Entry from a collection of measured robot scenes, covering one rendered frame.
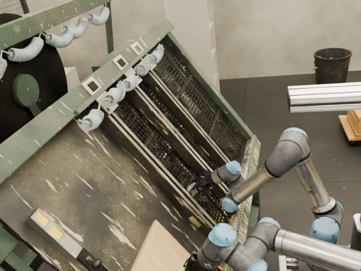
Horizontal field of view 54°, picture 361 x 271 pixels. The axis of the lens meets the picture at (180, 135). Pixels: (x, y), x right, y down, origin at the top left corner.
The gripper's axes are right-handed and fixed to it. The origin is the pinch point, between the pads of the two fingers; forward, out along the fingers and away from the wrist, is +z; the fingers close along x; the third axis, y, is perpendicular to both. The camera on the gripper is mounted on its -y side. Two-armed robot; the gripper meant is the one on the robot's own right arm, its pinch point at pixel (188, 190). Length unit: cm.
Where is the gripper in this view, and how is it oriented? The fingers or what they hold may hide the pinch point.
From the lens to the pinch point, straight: 203.6
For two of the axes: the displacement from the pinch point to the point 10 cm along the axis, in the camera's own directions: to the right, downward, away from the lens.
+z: -7.2, 4.6, 5.2
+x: 6.4, 7.3, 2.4
